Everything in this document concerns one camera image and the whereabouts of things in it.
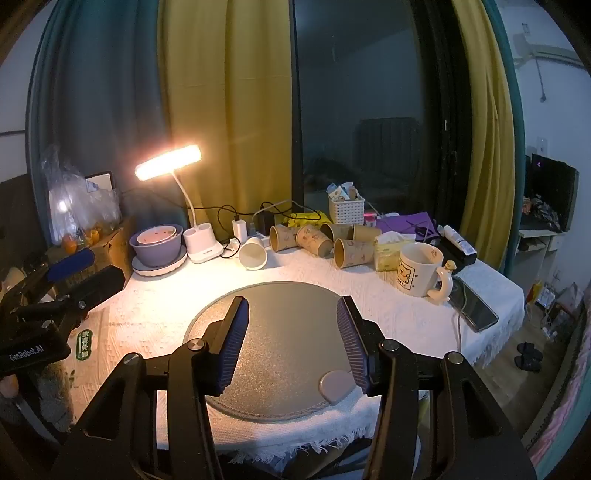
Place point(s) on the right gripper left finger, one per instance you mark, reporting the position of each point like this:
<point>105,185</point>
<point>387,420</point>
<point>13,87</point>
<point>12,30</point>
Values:
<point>199,368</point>

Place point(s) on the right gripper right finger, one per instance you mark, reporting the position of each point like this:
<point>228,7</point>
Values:
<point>385,368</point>

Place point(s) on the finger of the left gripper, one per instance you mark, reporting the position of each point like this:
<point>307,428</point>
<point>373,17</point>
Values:
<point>71,265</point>

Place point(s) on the white paper cup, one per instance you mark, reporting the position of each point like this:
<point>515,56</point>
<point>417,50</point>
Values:
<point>252,255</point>

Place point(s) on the brown paper cup right rear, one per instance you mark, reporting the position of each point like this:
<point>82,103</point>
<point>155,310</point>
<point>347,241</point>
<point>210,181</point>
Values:
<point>365,234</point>

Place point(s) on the brown paper cup patterned middle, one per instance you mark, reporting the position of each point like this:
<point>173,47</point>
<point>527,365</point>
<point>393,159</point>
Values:
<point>314,241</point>

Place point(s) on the brown paper cup leftmost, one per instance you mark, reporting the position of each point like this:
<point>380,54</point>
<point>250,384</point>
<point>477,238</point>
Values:
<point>283,238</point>

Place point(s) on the person's hand thumb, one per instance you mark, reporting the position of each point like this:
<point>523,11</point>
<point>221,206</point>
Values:
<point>9,387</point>

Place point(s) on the cardboard box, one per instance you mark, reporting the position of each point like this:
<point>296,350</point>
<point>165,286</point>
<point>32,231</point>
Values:
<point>112,249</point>

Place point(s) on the clear plastic bag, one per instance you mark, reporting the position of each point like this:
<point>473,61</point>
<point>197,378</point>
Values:
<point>76,206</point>

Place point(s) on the white textured tablecloth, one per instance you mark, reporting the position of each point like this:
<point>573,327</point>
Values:
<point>150,317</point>

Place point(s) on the white scalloped plate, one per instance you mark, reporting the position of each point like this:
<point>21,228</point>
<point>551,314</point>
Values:
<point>147,271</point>

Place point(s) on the round grey placemat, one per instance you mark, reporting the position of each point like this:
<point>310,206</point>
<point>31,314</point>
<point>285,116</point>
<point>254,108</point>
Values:
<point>292,363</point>

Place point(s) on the purple bowl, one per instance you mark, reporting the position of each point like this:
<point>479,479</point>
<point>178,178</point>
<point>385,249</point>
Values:
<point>159,254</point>

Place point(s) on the white bear mug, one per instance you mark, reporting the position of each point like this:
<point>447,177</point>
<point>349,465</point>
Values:
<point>421,273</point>

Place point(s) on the black smartphone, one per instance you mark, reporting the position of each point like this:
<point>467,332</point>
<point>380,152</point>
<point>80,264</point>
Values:
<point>477,313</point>

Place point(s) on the yellow tissue pack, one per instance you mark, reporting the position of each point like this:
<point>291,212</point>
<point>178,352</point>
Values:
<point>387,249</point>

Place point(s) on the white desk lamp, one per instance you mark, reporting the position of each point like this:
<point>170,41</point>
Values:
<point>199,239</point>

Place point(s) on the black slippers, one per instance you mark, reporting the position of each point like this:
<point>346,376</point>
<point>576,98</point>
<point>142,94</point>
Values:
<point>529,358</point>

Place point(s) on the white phone charger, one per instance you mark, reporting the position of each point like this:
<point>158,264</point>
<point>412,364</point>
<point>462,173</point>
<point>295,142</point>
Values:
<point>239,229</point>

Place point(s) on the purple folder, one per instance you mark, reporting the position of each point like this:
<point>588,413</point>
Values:
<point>419,224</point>

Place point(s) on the white tube bottle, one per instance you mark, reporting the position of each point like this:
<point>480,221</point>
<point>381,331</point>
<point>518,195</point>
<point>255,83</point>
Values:
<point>458,240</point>

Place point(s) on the black power adapter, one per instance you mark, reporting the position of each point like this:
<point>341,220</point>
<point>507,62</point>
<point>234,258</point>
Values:
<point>264,221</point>

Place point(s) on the white lattice basket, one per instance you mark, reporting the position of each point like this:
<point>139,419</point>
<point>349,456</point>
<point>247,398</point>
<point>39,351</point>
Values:
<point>347,212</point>

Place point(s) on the teal curtain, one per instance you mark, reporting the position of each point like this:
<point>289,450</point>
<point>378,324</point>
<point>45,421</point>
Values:
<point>95,101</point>

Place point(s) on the yellow curtain right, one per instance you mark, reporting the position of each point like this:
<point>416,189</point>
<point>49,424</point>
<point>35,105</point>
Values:
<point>488,212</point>

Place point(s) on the yellow curtain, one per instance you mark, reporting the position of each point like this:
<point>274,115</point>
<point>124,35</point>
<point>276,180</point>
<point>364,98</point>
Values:
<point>488,212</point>
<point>226,67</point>

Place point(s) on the black monitor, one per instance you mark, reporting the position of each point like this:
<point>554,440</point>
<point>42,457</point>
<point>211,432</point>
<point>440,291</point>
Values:
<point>552,187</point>

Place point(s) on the yellow curtain left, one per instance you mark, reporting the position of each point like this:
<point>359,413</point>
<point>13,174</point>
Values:
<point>226,67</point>

